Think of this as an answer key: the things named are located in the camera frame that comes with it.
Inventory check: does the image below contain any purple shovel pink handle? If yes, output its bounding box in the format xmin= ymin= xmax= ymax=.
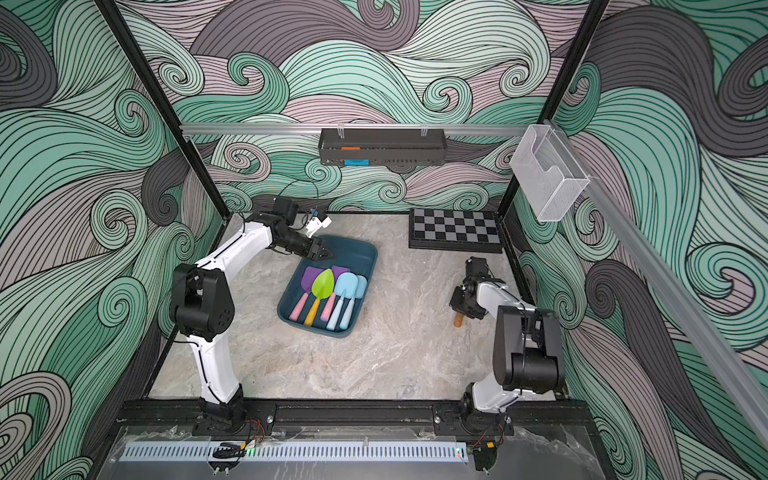
xmin=320 ymin=265 xmax=350 ymax=322
xmin=289 ymin=266 xmax=323 ymax=322

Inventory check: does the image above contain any green shovel yellow handle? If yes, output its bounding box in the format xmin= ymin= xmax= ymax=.
xmin=304 ymin=268 xmax=335 ymax=327

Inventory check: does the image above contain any light blue shovel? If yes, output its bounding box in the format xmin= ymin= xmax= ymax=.
xmin=339 ymin=275 xmax=368 ymax=330
xmin=326 ymin=272 xmax=358 ymax=331

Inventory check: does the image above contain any teal storage box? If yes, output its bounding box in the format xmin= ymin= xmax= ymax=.
xmin=277 ymin=235 xmax=378 ymax=338

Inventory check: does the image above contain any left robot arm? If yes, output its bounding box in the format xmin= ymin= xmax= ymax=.
xmin=169 ymin=196 xmax=332 ymax=430

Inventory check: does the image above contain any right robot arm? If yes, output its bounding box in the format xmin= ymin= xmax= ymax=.
xmin=449 ymin=257 xmax=566 ymax=430

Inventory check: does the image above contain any black white chessboard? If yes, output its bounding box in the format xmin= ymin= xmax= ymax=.
xmin=408 ymin=208 xmax=503 ymax=254

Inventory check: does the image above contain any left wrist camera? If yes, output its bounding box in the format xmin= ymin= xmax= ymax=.
xmin=304 ymin=210 xmax=332 ymax=238

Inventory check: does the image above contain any black wall shelf tray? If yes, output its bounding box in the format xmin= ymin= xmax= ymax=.
xmin=318 ymin=128 xmax=448 ymax=169

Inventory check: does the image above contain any aluminium rail back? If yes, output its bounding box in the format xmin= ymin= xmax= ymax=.
xmin=180 ymin=122 xmax=528 ymax=137

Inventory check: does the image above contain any aluminium rail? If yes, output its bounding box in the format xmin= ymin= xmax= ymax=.
xmin=543 ymin=120 xmax=767 ymax=445
xmin=180 ymin=122 xmax=528 ymax=137

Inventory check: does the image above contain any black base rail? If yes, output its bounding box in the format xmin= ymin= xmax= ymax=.
xmin=116 ymin=397 xmax=597 ymax=439

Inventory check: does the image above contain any clear plastic wall holder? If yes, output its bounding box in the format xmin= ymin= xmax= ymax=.
xmin=510 ymin=124 xmax=590 ymax=223

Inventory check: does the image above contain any aluminium rail right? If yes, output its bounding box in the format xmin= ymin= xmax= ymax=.
xmin=543 ymin=120 xmax=767 ymax=445

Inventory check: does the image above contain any white slotted cable duct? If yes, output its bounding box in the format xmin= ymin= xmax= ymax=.
xmin=117 ymin=440 xmax=469 ymax=463

